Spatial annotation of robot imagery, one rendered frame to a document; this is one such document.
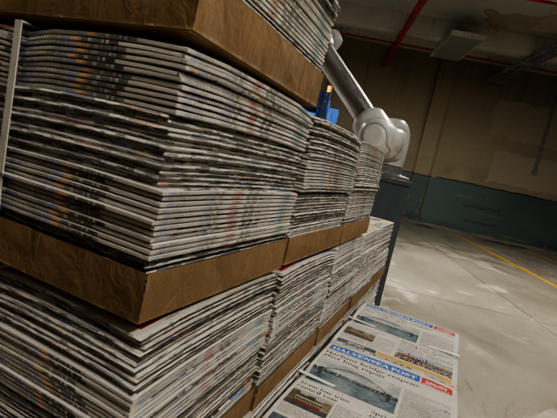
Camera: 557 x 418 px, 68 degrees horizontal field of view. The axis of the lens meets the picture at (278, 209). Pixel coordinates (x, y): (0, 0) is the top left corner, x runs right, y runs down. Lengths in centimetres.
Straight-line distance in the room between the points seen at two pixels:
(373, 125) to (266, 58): 138
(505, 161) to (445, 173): 144
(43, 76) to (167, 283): 22
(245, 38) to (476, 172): 1104
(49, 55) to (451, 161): 1091
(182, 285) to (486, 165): 1117
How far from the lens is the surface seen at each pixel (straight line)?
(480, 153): 1139
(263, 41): 42
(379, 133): 177
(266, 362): 67
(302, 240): 65
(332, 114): 561
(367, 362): 97
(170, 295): 37
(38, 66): 45
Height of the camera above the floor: 99
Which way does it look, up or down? 7 degrees down
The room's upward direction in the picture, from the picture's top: 12 degrees clockwise
